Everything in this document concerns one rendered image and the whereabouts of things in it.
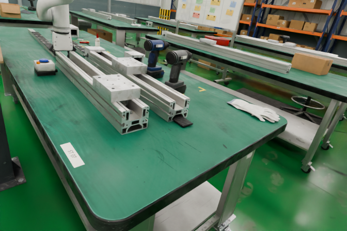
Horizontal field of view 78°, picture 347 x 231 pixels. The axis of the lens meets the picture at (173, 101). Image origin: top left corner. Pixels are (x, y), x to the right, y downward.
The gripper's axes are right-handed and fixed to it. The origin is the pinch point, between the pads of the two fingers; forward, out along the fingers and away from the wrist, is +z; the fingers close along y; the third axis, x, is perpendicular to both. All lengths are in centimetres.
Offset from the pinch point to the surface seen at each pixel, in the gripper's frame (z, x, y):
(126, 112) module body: -5, 84, 3
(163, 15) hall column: -4, -611, -530
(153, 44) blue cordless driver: -17, 40, -36
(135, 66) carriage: -9, 52, -18
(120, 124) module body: -1, 83, 5
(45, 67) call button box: -1.5, 20.5, 13.5
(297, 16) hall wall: -78, -308, -1039
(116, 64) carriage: -8.0, 42.3, -13.5
